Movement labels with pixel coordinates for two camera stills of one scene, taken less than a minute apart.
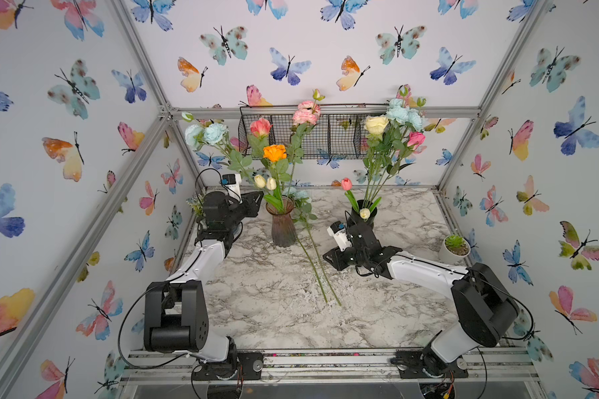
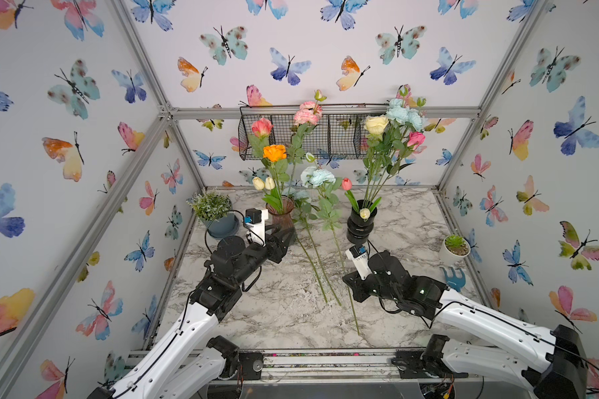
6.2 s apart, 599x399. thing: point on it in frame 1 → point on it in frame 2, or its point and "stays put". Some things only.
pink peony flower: (307, 112) stays put
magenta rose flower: (415, 139) stays put
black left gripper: (247, 203) → (274, 249)
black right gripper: (335, 258) → (354, 283)
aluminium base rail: (507, 366) stays put
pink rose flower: (260, 128) stays put
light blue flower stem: (204, 131) → (324, 179)
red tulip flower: (346, 184) stays put
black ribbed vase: (355, 218) stays put
